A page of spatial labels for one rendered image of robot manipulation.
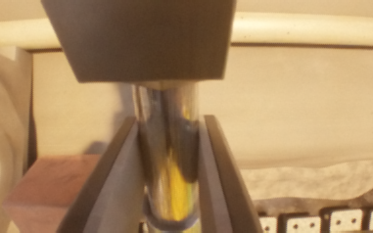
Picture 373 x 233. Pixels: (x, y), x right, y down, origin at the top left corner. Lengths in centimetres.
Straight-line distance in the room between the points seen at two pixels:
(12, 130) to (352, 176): 42
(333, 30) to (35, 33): 33
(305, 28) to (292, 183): 20
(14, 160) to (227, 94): 25
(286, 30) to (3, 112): 31
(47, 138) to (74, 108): 5
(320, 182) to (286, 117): 11
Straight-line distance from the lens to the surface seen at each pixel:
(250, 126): 27
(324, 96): 32
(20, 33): 30
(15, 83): 29
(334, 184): 36
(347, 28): 31
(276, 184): 32
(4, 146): 26
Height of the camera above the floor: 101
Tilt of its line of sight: 86 degrees down
